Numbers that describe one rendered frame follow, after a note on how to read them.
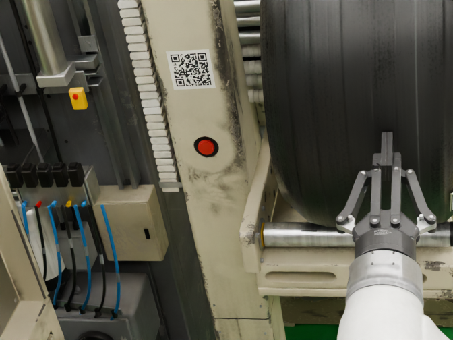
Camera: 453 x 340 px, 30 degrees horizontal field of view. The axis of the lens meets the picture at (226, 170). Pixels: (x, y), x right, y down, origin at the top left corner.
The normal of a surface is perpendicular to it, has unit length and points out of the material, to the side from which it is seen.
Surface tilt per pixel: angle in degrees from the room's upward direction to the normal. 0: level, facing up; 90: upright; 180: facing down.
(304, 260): 0
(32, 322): 0
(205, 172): 90
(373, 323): 12
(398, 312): 21
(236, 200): 90
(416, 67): 66
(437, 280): 90
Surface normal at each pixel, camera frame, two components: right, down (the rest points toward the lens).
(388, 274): -0.04, -0.71
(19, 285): -0.17, 0.59
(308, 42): -0.22, 0.08
